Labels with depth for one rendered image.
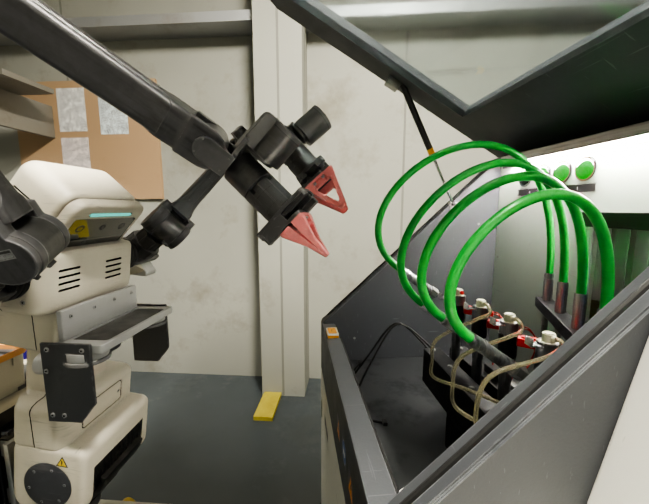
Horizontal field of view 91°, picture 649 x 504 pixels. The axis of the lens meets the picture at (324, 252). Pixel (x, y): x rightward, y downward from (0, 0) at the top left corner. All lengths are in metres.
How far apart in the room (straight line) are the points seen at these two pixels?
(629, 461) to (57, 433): 0.92
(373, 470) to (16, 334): 0.75
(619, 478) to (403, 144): 2.13
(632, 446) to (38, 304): 0.88
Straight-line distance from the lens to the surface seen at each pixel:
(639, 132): 0.80
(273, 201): 0.50
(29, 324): 0.90
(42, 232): 0.66
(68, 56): 0.54
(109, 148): 2.90
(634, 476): 0.47
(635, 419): 0.47
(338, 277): 2.37
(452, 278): 0.44
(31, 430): 0.96
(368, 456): 0.54
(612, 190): 0.85
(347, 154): 2.35
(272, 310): 2.23
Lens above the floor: 1.30
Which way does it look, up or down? 8 degrees down
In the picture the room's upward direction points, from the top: straight up
